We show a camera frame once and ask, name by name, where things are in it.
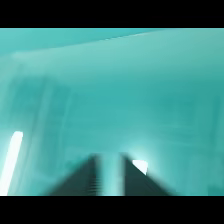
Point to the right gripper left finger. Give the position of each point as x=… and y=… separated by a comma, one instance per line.
x=85, y=180

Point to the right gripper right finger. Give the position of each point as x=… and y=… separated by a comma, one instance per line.
x=140, y=183

